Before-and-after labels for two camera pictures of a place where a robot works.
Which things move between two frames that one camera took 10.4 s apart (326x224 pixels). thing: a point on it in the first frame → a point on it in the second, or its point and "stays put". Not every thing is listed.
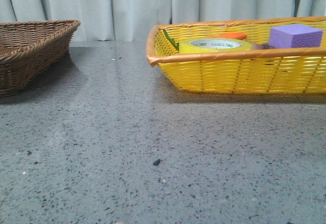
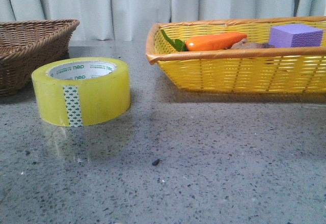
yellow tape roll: x=214 y=45 → x=79 y=91
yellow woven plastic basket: x=291 y=71 stays put
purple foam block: x=295 y=36 stays put
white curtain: x=126 y=10 stays put
